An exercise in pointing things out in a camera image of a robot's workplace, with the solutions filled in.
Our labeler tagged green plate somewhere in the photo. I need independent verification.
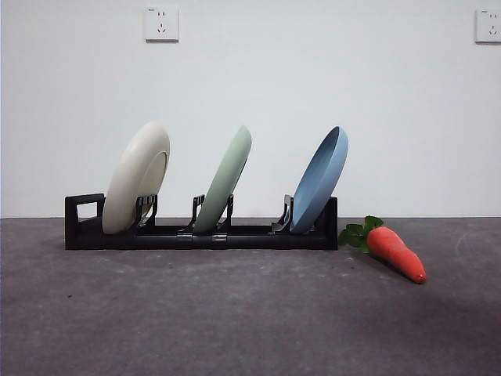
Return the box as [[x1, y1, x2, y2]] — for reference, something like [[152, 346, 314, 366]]
[[193, 125, 252, 233]]

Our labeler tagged orange carrot with green leaves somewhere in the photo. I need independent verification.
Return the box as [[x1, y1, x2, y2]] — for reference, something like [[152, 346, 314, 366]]
[[338, 215, 427, 284]]

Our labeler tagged blue plate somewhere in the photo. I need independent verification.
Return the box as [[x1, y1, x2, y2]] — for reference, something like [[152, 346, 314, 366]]
[[290, 125, 349, 233]]

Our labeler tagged cream plate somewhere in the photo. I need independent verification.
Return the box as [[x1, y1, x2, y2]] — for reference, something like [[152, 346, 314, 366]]
[[102, 120, 172, 235]]

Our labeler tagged black plate rack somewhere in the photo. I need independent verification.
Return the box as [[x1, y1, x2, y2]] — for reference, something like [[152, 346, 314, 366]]
[[64, 193, 339, 251]]

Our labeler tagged white wall socket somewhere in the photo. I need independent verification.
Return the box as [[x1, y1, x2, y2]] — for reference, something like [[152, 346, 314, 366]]
[[145, 6, 180, 43], [474, 8, 501, 44]]

